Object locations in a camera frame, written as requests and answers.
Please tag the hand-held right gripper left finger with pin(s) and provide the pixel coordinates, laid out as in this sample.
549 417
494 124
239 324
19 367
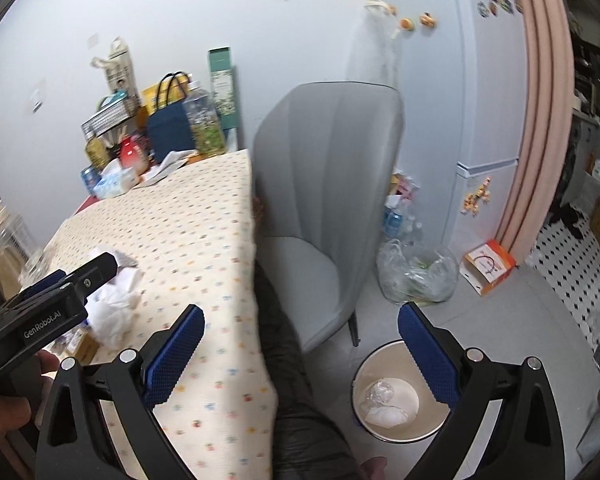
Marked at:
180 350

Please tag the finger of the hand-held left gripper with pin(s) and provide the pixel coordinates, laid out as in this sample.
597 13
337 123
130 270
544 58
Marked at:
95 270
45 282

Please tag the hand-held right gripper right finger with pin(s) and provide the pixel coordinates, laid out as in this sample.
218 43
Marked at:
430 355

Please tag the white tissue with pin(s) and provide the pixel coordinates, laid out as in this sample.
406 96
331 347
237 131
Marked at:
112 305

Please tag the cream round waste bin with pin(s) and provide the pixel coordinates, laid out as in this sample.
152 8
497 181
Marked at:
430 427

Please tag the person's left hand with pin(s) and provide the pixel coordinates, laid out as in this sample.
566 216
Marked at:
5 410

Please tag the clear glass jar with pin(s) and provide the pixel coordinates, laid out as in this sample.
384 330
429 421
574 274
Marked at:
15 240

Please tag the small yellow box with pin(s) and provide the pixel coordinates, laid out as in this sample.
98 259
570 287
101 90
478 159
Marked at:
85 347

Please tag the clear plastic wrap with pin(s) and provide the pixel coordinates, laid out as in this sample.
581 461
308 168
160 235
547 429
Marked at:
378 392

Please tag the white tissue wad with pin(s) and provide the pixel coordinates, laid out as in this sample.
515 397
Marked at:
387 416

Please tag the blue white tissue pack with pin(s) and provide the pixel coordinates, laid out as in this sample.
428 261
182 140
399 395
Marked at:
115 180

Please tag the blue packet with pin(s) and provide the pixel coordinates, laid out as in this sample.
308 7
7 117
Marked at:
89 177

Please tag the orange white cardboard box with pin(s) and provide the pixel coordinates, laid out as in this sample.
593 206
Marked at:
490 270

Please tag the dotted cream tablecloth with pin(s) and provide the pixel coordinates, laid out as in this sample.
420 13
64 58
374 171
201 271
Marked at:
195 230

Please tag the person's leg in dark trousers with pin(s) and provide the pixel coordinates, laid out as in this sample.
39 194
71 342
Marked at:
290 360

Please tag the yellow patterned tin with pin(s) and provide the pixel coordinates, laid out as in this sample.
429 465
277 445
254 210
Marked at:
96 152

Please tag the red bottle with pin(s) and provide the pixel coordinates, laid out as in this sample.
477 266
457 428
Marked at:
131 152

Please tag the white papers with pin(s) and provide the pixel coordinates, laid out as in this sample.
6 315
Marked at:
172 165

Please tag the pack of water bottles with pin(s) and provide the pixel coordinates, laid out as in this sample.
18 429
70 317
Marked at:
397 220

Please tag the navy tote bag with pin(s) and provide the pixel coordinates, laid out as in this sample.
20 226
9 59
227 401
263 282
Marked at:
170 130

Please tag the small figure magnets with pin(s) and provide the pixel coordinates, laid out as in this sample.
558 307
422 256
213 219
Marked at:
477 197

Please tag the clear plastic jar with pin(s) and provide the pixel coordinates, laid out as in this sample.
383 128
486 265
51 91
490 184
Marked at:
205 120

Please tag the beige printed tote bag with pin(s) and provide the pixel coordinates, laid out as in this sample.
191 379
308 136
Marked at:
120 70

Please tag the tall green box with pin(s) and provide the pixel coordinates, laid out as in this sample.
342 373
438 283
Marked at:
223 90

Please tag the grey upholstered chair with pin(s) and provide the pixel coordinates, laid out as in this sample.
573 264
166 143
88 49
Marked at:
325 160

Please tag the pink curtain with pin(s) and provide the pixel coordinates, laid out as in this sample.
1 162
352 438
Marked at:
540 110

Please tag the white fridge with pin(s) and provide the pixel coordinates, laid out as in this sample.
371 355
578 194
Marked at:
460 85

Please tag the hanging clear plastic bag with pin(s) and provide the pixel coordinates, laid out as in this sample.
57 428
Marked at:
375 50

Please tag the orange fridge magnet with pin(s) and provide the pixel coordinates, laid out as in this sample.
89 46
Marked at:
427 20
406 23

